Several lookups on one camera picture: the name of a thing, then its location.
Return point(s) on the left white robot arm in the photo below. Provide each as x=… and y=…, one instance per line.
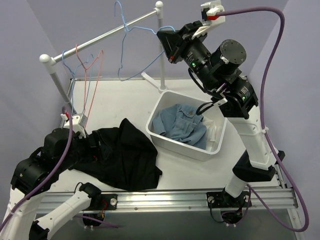
x=32, y=179

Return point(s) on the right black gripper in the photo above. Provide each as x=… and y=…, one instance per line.
x=178, y=46

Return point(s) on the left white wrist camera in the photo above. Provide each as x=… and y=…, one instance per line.
x=79, y=122

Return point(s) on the white plastic basket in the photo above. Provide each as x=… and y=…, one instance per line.
x=169, y=98

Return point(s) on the black garment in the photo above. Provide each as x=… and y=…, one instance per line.
x=131, y=165

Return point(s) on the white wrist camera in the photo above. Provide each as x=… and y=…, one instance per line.
x=79, y=122
x=210, y=18

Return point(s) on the blue denim skirt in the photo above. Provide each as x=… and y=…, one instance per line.
x=181, y=123

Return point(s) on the white skirt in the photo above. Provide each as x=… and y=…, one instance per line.
x=212, y=135

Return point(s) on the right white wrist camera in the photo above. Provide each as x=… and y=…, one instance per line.
x=210, y=18

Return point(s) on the light blue wire hanger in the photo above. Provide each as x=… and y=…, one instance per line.
x=86, y=65

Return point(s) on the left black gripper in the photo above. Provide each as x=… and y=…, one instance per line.
x=92, y=139

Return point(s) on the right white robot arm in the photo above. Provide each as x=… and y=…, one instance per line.
x=218, y=74

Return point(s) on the pink wire hanger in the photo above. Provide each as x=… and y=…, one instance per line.
x=99, y=57

